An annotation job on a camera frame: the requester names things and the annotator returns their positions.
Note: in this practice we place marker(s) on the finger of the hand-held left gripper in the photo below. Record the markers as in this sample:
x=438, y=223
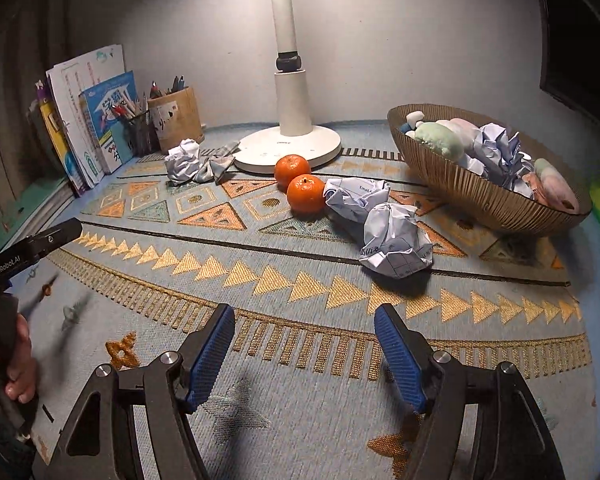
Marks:
x=60, y=235

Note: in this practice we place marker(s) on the green plush toy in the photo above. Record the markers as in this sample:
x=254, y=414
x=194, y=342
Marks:
x=440, y=140

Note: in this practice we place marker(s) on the yellow purple book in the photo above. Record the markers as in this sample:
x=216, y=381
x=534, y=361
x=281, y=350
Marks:
x=55, y=135

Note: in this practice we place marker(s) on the black monitor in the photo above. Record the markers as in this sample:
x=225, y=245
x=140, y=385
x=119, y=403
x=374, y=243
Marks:
x=580, y=35

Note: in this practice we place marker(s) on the blue white plush toy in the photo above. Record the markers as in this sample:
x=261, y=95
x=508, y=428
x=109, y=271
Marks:
x=414, y=117

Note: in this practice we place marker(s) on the black mesh pen holder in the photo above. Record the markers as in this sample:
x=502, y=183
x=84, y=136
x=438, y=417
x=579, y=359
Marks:
x=140, y=135

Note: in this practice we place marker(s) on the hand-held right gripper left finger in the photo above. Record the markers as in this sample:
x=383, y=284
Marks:
x=210, y=355

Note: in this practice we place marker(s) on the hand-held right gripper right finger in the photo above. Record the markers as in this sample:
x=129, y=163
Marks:
x=402, y=360

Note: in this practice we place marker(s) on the brown ribbed bowl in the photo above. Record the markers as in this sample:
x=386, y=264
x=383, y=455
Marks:
x=460, y=195

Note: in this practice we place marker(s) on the white desk lamp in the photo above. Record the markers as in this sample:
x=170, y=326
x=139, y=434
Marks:
x=292, y=105

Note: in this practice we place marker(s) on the beige curtain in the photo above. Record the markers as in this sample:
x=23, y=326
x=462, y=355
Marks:
x=10, y=110

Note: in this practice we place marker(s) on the pale pink plush toy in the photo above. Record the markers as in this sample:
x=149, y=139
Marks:
x=462, y=125

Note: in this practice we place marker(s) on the person's left hand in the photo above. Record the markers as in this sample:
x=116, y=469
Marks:
x=25, y=370

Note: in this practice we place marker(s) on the wooden pen holder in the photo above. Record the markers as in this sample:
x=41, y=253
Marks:
x=177, y=120

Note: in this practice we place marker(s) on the stack of books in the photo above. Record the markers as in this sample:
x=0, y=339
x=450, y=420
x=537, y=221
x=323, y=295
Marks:
x=80, y=67

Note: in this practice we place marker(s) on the striped grey cloth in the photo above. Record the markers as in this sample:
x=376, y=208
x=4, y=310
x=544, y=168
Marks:
x=217, y=165

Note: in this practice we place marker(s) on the blue workbook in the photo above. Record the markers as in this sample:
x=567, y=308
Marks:
x=112, y=95

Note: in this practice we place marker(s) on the patterned woven mat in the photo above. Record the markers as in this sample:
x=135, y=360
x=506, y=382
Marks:
x=280, y=250

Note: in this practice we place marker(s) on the bunch of coloured pencils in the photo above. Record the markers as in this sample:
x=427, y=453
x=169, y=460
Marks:
x=127, y=107

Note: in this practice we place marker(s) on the bunch of pens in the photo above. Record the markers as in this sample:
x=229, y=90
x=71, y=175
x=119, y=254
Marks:
x=172, y=85

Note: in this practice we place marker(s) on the orange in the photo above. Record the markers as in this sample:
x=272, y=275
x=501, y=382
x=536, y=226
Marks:
x=292, y=170
x=305, y=195

